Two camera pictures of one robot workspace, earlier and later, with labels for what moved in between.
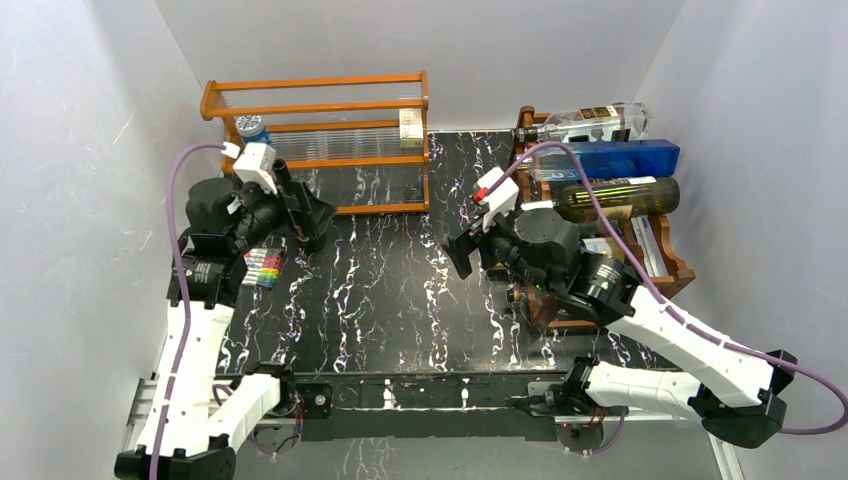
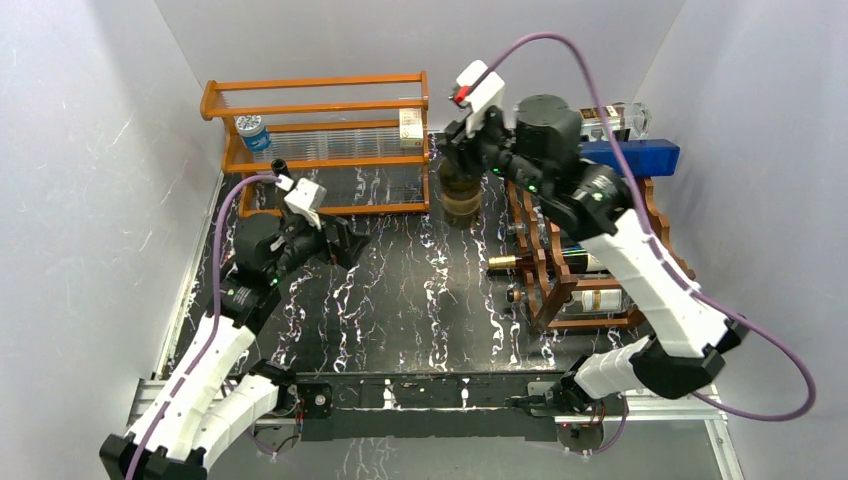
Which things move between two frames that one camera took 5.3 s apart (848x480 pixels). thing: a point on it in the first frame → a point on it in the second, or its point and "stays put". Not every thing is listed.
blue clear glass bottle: x=609 y=160 stays put
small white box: x=411 y=127 stays put
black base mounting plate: x=423 y=405 stays put
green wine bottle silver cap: x=622 y=198 → x=461 y=197
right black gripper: x=459 y=247 → x=458 y=139
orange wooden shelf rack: x=361 y=140 stays put
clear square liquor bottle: x=612 y=122 stays put
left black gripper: x=312 y=212 → x=349 y=246
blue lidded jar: x=252 y=129 stays put
